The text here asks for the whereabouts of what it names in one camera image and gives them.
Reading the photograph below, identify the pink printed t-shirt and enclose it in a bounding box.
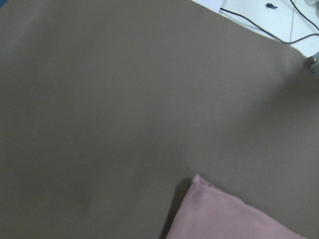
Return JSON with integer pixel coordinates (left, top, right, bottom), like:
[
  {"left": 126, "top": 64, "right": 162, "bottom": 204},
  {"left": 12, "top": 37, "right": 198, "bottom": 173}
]
[{"left": 166, "top": 174, "right": 302, "bottom": 239}]

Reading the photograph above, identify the aluminium frame post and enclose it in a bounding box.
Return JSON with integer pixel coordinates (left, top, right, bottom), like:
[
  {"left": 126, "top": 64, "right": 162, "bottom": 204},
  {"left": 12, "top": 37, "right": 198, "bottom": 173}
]
[{"left": 306, "top": 52, "right": 319, "bottom": 76}]

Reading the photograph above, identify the black table cable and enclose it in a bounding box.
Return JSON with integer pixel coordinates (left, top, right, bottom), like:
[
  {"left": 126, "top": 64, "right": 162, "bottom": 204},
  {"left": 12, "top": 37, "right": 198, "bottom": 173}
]
[{"left": 219, "top": 0, "right": 319, "bottom": 45}]

